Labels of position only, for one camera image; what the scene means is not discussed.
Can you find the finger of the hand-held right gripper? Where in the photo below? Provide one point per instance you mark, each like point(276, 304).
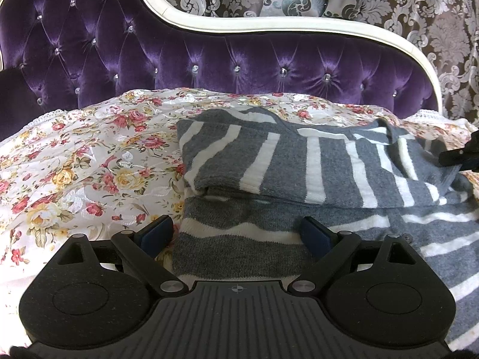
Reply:
point(457, 156)

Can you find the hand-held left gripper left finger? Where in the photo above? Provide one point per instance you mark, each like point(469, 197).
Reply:
point(156, 235)

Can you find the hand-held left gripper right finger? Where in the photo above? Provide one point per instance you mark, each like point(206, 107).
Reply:
point(316, 238)

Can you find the grey white striped sweater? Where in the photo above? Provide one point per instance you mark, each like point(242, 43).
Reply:
point(284, 164)

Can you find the floral bedspread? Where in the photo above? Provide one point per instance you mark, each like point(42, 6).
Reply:
point(93, 164)

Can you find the brown damask curtain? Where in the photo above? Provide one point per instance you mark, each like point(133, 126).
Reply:
point(423, 11)

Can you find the purple tufted headboard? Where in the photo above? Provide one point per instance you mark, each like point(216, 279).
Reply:
point(123, 45)

